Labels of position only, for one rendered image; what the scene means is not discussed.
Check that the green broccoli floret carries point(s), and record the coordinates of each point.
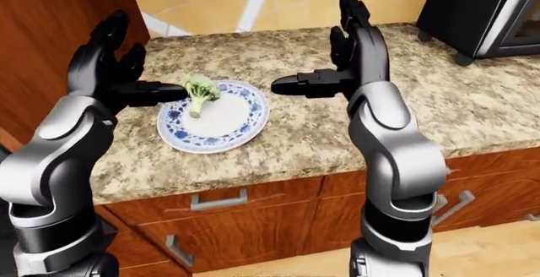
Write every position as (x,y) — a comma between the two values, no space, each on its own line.
(201,92)

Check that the tall wooden cabinet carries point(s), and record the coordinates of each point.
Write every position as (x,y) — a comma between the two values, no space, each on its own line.
(55,42)

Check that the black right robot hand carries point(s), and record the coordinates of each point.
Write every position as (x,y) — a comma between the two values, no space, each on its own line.
(366,52)

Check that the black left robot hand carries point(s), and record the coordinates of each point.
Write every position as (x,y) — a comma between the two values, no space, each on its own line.
(95,65)

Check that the black toaster oven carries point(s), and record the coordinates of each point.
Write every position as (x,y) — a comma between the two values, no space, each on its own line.
(481,14)

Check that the blue patterned white plate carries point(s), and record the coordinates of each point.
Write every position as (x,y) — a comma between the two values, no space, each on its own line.
(219,122)

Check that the wooden base cabinet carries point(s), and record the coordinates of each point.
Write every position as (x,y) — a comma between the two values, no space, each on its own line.
(295,213)

